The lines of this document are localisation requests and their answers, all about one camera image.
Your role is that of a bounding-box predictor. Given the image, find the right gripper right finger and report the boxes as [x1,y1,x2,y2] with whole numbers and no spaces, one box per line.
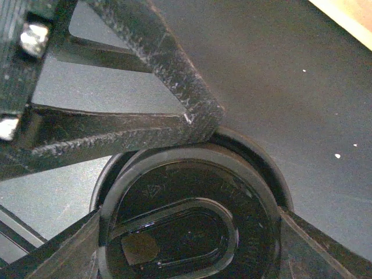
[278,208,371,278]

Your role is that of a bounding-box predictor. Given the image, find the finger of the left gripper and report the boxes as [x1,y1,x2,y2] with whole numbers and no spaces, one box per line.
[1,1,224,180]

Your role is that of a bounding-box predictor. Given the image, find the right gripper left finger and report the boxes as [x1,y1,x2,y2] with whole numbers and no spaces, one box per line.
[1,209,101,278]

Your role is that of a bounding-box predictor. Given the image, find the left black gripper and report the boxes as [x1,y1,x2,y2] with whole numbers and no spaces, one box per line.
[1,1,58,141]

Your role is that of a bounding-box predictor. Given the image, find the orange paper bag white handles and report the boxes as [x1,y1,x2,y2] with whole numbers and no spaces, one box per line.
[310,0,372,50]

